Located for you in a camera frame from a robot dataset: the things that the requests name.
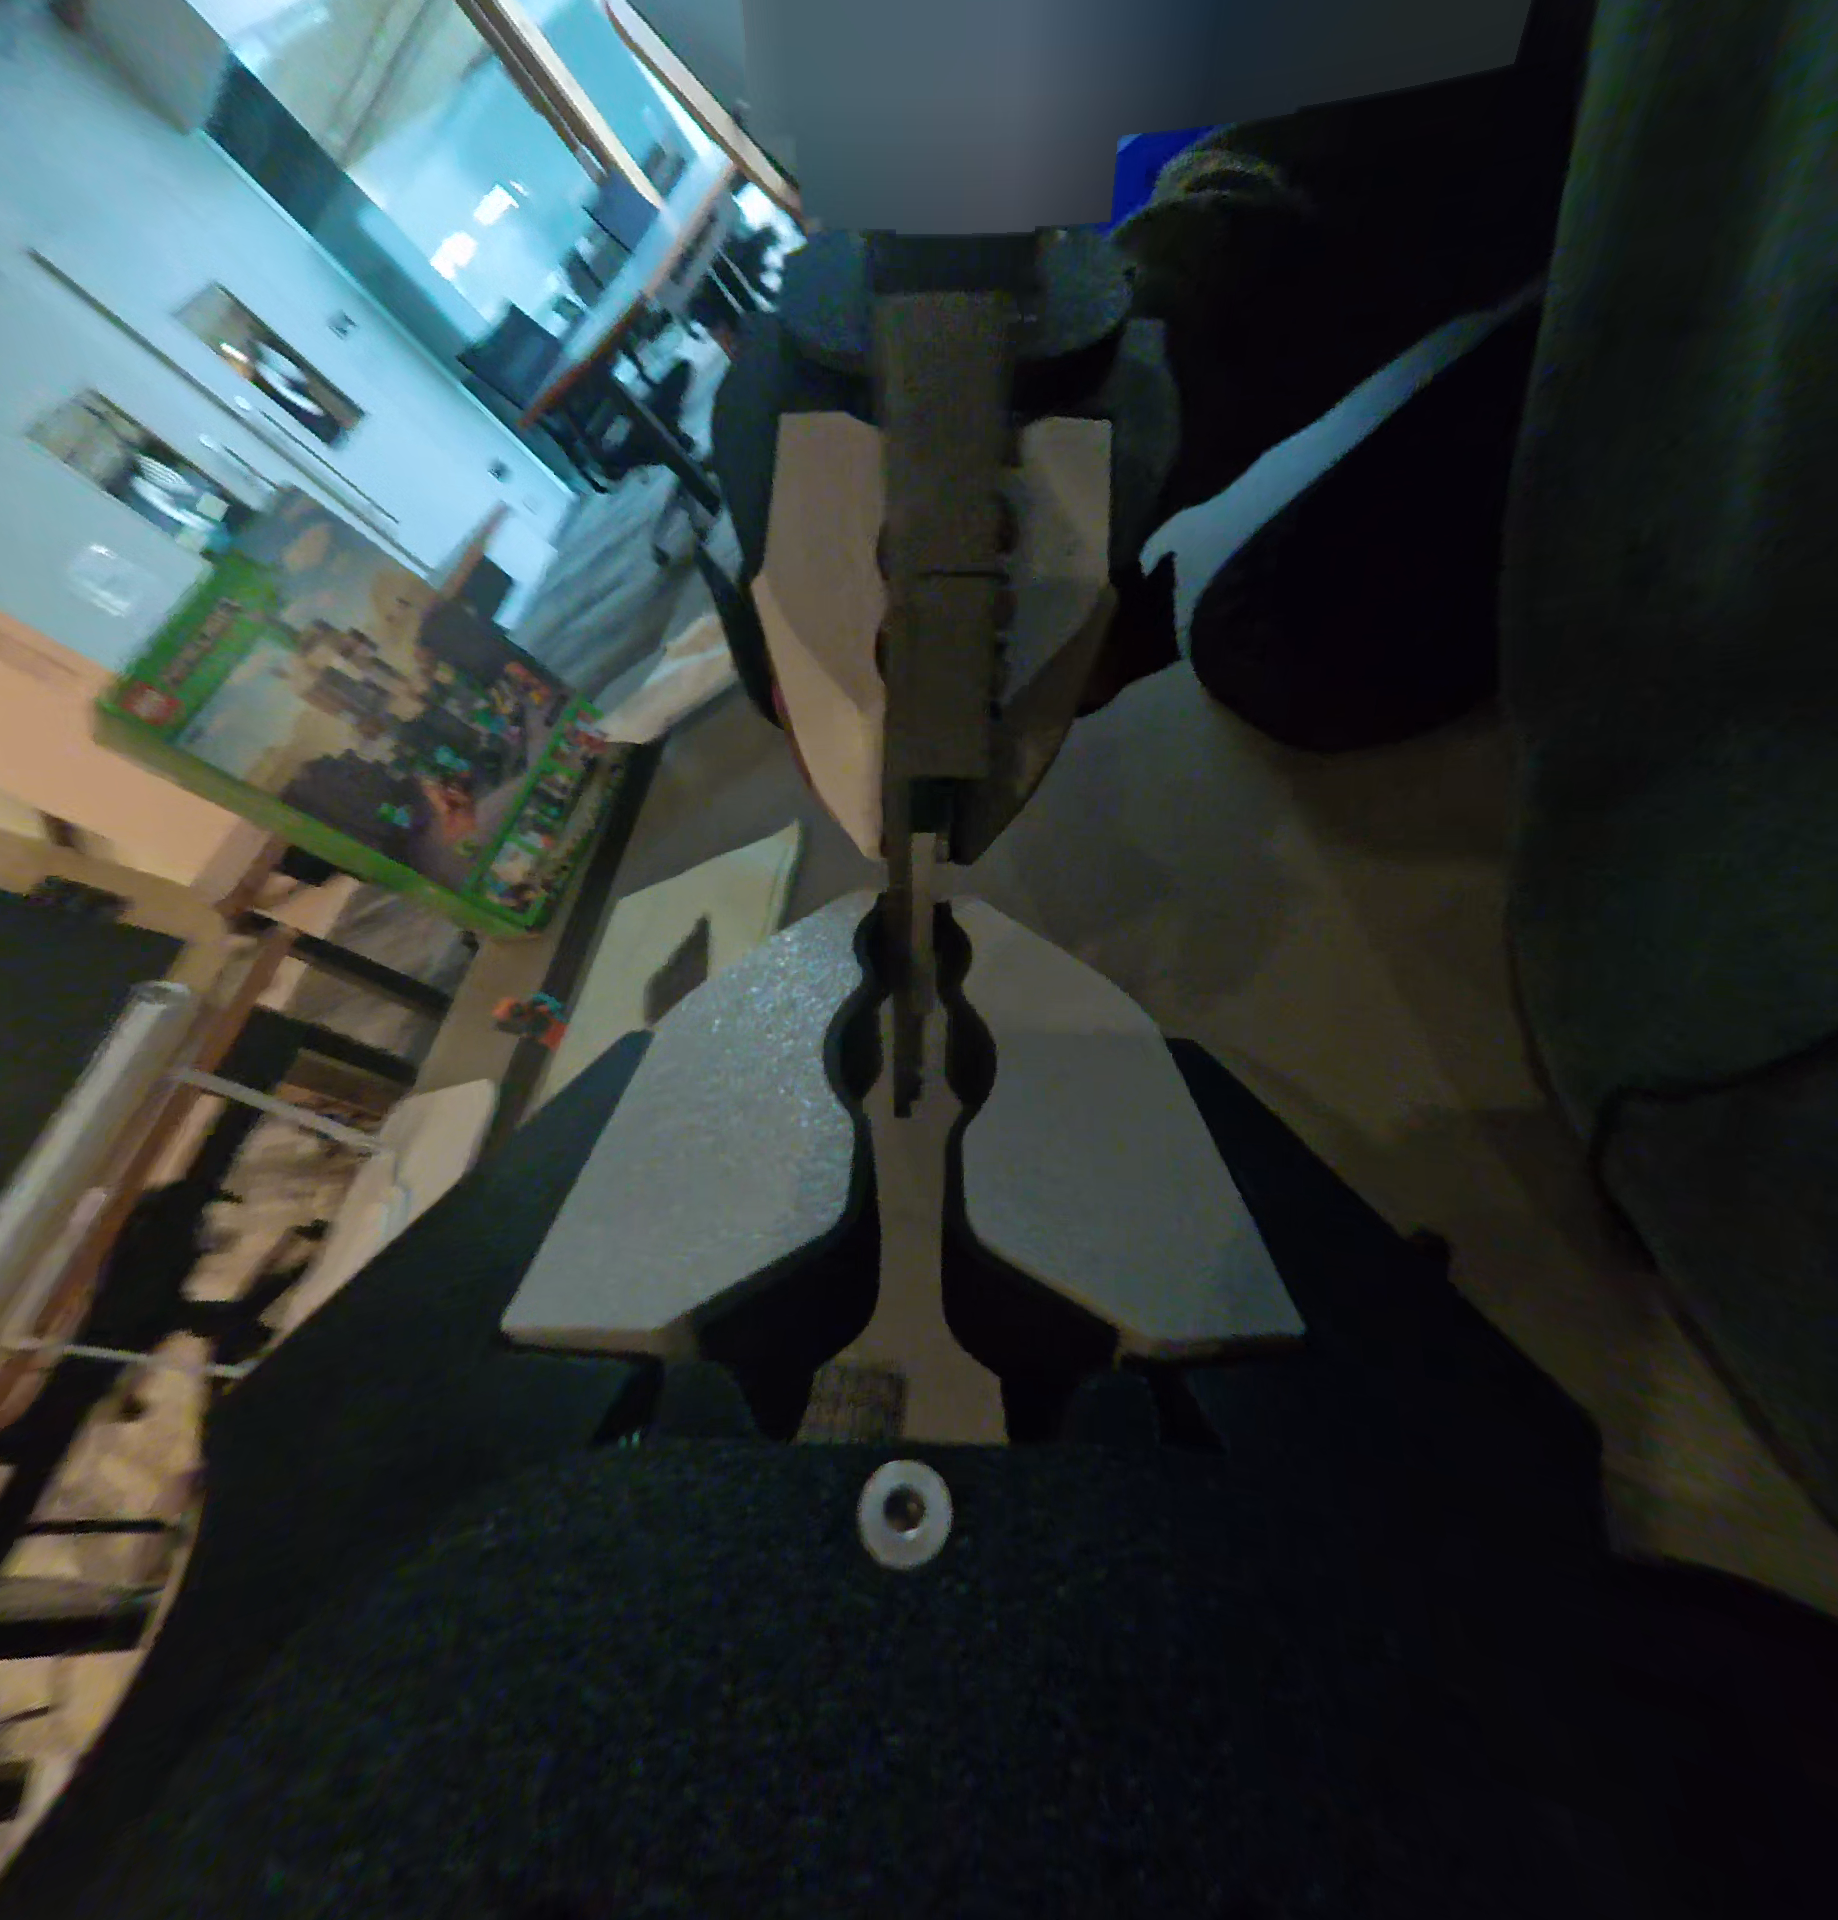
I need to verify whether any blue plastic bin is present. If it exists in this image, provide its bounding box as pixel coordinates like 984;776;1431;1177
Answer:
1111;127;1220;230

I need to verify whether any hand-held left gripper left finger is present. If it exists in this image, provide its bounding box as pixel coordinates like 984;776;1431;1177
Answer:
500;895;896;1353

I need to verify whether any grey toy brick plate assembly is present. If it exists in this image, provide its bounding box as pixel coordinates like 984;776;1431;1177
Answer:
877;293;1019;1126

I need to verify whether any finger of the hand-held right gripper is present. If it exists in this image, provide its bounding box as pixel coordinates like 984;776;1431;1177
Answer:
752;412;895;869
951;419;1123;873

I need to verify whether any instruction booklet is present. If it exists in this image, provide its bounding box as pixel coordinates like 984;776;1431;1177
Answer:
531;823;808;1120

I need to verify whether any green toy set box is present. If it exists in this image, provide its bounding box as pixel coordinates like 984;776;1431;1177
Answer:
95;503;628;940

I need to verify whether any person's right forearm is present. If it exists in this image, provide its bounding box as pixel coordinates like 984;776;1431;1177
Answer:
1123;67;1595;497

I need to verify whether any wooden edged office table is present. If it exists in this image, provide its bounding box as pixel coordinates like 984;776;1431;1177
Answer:
455;0;802;438

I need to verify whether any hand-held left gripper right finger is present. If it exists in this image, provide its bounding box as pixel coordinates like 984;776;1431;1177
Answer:
941;898;1309;1353

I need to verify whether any dark green sweatshirt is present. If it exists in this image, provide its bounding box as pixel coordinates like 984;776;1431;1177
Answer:
1505;0;1838;1577

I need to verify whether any black office chair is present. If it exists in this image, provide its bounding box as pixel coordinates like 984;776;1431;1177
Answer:
79;1169;338;1368
619;358;725;497

